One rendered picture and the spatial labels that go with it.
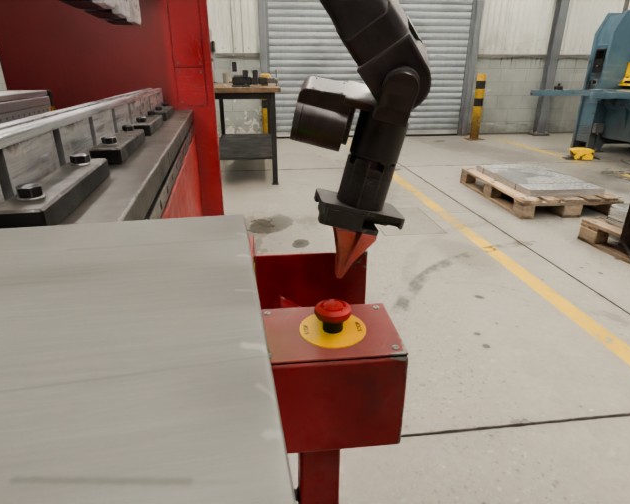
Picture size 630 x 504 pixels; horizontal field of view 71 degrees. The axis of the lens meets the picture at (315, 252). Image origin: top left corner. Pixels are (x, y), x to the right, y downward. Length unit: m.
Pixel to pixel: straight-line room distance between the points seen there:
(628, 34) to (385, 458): 6.66
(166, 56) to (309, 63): 5.47
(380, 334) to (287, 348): 0.10
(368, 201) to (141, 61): 1.80
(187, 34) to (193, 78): 0.18
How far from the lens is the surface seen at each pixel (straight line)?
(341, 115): 0.49
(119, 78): 2.22
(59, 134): 0.82
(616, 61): 7.35
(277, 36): 7.52
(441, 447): 1.48
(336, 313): 0.46
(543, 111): 8.80
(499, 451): 1.52
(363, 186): 0.50
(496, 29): 8.51
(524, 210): 3.68
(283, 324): 0.49
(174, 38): 2.20
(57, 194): 0.60
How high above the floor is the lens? 1.04
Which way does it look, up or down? 22 degrees down
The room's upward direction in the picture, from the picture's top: straight up
